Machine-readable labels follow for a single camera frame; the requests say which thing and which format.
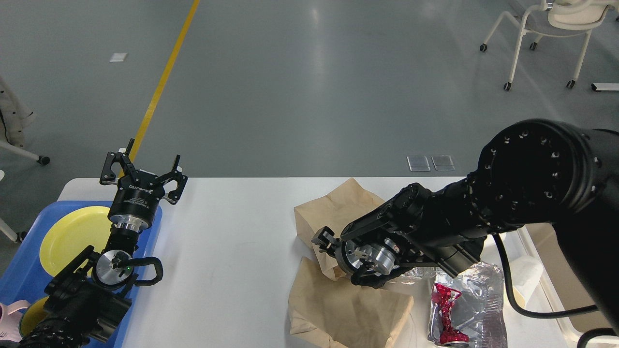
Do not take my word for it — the metal floor socket plate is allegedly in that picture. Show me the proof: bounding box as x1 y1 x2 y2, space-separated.
406 155 456 172

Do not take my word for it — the white chair leg with caster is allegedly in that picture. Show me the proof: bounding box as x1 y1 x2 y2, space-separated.
0 141 50 166

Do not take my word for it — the crumpled aluminium foil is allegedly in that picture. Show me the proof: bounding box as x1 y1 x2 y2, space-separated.
386 267 436 286

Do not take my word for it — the white rolling chair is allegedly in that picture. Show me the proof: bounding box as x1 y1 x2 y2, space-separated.
479 0 618 92

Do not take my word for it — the white bar on floor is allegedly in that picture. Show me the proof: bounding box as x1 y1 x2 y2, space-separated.
591 82 619 92

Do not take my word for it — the beige plastic bin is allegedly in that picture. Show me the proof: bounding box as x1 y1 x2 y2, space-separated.
517 223 610 348

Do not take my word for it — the blue plastic tray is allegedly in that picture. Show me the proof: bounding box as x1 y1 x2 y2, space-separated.
0 201 163 348

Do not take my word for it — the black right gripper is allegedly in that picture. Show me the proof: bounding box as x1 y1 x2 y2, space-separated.
311 226 381 277

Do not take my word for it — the yellow plastic plate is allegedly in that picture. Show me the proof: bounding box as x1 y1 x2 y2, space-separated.
39 206 111 276

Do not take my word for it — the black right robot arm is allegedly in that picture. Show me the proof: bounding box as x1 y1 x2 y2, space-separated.
312 119 619 333

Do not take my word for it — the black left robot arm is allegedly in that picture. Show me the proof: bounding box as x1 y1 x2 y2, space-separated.
16 139 188 348

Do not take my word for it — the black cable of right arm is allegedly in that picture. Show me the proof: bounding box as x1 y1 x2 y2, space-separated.
492 233 619 348

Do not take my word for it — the brown paper bag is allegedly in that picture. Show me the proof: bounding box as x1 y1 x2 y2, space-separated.
288 258 414 348
294 178 384 281

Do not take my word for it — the teal green mug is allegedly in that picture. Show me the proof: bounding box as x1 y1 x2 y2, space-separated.
18 296 49 337

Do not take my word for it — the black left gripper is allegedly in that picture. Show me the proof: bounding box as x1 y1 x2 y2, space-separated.
99 138 188 233

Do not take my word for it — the pink mug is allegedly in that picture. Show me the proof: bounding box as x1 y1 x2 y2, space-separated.
0 300 31 342

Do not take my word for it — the white polka-dot cloth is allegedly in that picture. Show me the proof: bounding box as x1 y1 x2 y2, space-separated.
0 78 37 148

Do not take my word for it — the lower white paper cup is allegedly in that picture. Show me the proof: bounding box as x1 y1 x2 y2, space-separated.
508 255 544 308

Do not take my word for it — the red foil snack wrapper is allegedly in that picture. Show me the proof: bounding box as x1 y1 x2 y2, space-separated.
428 262 508 348

